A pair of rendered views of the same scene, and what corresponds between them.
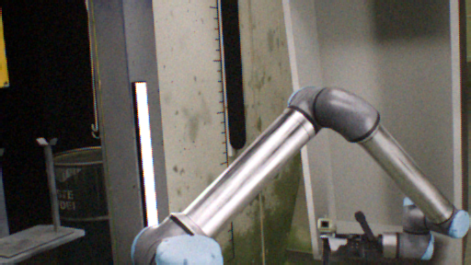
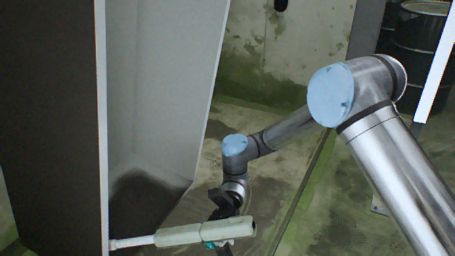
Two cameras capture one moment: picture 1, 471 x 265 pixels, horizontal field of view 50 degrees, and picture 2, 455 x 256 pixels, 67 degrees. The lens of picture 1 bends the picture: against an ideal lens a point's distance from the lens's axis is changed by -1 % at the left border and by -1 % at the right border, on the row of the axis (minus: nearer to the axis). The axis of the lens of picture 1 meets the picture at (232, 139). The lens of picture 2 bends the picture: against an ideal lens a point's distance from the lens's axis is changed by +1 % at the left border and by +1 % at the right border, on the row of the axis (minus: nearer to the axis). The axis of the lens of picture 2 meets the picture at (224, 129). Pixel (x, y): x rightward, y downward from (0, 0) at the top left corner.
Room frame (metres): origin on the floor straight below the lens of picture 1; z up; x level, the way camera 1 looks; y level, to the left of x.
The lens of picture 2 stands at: (1.80, 0.36, 1.46)
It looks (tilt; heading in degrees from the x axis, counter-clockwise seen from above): 31 degrees down; 266
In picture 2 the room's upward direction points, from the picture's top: straight up
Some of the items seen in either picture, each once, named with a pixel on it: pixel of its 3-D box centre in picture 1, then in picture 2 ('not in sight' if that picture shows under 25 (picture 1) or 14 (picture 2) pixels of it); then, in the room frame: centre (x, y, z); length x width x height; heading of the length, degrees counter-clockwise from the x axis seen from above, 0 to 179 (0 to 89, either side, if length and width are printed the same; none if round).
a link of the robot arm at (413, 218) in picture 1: (419, 214); (237, 153); (1.68, -0.62, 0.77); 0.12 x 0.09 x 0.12; 27
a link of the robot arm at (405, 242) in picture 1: (413, 245); (235, 181); (1.68, -0.60, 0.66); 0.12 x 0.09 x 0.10; 75
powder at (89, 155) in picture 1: (98, 156); not in sight; (2.79, 0.74, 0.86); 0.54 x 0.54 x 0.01
